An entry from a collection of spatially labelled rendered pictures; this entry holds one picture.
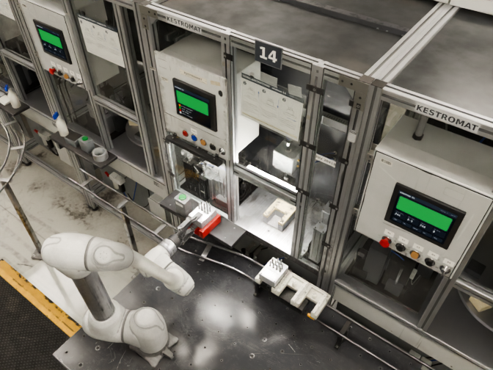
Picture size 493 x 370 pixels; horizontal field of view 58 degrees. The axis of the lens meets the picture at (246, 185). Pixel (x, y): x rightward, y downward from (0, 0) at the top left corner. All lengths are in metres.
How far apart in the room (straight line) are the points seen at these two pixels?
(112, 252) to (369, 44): 1.24
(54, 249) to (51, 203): 2.42
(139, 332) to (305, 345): 0.83
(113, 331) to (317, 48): 1.53
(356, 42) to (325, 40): 0.12
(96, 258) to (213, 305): 0.96
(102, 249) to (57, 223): 2.35
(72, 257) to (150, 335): 0.63
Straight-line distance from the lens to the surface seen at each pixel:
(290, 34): 1.87
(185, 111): 2.17
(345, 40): 1.86
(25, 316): 3.55
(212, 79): 1.96
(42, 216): 4.13
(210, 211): 2.43
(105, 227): 3.86
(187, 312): 2.48
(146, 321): 2.18
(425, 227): 1.77
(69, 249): 1.77
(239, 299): 2.50
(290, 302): 2.32
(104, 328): 2.22
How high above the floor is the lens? 2.82
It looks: 45 degrees down
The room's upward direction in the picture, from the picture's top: straight up
